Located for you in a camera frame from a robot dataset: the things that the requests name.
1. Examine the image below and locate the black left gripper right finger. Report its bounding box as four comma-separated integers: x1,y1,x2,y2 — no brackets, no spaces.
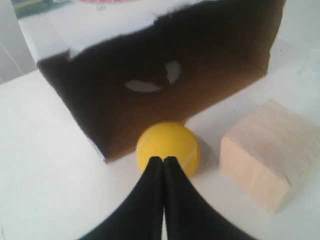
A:
163,156,254,240

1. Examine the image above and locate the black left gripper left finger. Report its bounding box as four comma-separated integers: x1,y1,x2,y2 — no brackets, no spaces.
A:
81,156,164,240

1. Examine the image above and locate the yellow tennis ball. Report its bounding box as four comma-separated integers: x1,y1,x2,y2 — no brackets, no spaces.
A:
135,122,201,177

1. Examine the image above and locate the light wooden cube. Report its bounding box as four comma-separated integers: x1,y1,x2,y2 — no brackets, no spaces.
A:
219,100,320,213

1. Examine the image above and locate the blue white cardboard box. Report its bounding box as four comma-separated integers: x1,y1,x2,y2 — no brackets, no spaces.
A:
12,0,286,163

